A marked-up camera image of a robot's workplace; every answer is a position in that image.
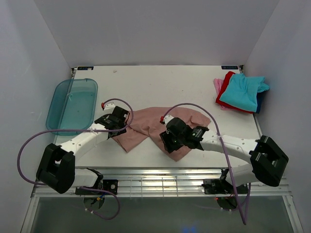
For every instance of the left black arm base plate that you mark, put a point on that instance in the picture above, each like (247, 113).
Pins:
(107, 185)

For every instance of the cyan folded t shirt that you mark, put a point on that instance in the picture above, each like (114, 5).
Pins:
(241, 91)

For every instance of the dark blue folded t shirt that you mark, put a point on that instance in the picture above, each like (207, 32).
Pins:
(260, 98)

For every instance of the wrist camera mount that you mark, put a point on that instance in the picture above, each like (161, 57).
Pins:
(164, 120)
(108, 107)

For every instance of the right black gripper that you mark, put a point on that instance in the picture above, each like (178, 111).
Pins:
(169, 146)

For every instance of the dusty pink t shirt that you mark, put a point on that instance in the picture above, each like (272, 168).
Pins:
(146, 123)

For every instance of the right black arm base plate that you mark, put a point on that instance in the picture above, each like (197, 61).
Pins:
(215, 186)

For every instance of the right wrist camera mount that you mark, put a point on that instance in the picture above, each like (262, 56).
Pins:
(164, 120)

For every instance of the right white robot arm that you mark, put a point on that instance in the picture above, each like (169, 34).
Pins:
(265, 160)

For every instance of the light pink folded t shirt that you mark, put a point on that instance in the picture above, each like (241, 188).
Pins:
(220, 87)

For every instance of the aluminium rail frame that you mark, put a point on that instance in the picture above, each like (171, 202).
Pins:
(161, 201)

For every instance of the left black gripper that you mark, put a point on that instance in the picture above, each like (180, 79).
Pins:
(122, 131)

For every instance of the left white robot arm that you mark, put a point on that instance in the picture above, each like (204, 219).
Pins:
(57, 168)

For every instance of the teal plastic tray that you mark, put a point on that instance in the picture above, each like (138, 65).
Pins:
(73, 105)

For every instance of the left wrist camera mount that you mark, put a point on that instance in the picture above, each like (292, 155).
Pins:
(108, 107)

